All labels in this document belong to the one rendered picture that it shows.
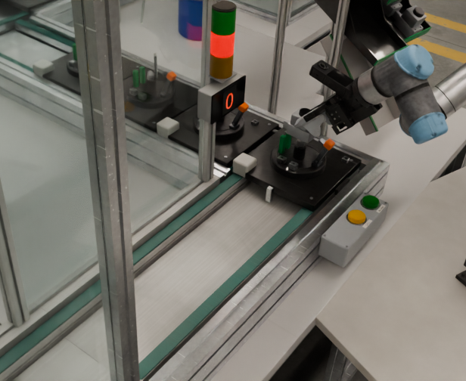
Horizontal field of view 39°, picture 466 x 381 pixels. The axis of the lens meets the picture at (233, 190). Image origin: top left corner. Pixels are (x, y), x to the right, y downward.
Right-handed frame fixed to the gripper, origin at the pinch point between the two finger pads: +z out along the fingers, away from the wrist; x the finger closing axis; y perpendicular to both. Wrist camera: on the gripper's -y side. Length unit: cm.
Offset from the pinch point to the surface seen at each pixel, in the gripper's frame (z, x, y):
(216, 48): -9.6, -21.4, -23.4
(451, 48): 116, 298, 37
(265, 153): 15.4, -1.8, 2.9
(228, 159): 19.1, -10.4, -1.3
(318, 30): 49, 93, -18
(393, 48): -11.9, 31.0, -0.8
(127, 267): -35, -82, -2
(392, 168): 7.6, 28.8, 28.1
